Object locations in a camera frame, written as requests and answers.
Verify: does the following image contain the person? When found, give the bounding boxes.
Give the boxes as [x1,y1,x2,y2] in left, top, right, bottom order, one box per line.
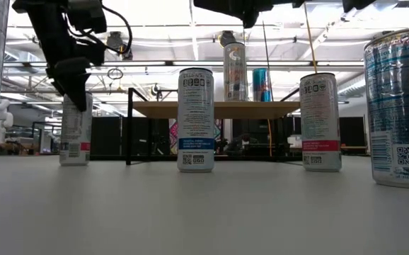
[225,132,258,157]

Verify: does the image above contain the Celsius can blue label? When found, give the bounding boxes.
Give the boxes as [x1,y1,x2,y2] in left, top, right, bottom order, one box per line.
[176,67,215,174]

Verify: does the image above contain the wooden shelf black legs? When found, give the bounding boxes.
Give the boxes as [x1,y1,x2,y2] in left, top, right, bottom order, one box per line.
[125,87,308,166]

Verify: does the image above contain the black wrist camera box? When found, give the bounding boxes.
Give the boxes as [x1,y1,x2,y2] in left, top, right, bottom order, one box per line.
[66,0,107,35]

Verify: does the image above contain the Celsius can orange print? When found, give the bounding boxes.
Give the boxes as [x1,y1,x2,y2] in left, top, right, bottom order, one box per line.
[223,41,248,103]

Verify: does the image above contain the yellow extension cable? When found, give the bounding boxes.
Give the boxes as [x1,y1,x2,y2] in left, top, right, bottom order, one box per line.
[267,3,318,157]

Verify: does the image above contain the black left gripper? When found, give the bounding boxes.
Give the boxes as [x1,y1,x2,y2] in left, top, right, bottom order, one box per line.
[23,6,105,113]

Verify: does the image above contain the black partition wall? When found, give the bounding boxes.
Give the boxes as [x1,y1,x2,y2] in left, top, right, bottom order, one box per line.
[90,115,177,157]
[232,116,367,157]

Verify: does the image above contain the blue silver Red Bull can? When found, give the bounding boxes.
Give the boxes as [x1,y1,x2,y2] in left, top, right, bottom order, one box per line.
[252,67,272,103]
[362,28,409,190]

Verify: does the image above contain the white robot figure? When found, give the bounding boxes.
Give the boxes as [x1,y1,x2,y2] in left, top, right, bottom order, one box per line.
[0,98,14,145]

